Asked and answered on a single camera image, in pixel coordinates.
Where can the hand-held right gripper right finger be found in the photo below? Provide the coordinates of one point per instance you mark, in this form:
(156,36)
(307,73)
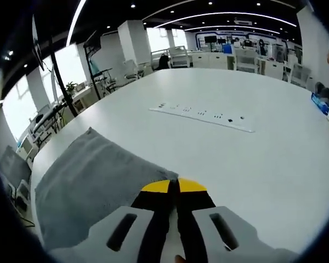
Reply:
(208,233)

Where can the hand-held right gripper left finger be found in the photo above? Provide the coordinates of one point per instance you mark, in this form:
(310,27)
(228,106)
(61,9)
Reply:
(120,233)

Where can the grey towel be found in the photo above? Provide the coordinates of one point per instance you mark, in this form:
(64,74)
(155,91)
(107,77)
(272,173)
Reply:
(93,180)

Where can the person's right hand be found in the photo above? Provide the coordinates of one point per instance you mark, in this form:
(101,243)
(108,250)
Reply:
(179,259)

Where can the table socket panel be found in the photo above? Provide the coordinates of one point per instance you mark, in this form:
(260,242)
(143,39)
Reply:
(203,116)

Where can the small green potted plant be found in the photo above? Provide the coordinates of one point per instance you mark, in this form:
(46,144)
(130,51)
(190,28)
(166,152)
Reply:
(71,87)

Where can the black tripod pole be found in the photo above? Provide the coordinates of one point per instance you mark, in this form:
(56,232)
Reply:
(61,79)

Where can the blue tissue packet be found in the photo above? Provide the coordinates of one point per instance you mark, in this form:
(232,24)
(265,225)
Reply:
(320,102)

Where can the black office chair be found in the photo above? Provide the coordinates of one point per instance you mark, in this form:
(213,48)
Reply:
(164,62)

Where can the white mesh chair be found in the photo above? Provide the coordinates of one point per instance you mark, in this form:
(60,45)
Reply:
(246,60)

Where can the blue container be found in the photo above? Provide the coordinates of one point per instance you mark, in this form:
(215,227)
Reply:
(227,49)

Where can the black display stand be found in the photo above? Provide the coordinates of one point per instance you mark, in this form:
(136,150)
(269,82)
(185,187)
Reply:
(94,45)

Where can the ceiling air vent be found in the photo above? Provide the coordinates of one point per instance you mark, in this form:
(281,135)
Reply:
(242,22)

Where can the white metal cot frame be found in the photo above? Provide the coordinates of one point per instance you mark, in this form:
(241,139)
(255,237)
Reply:
(178,56)

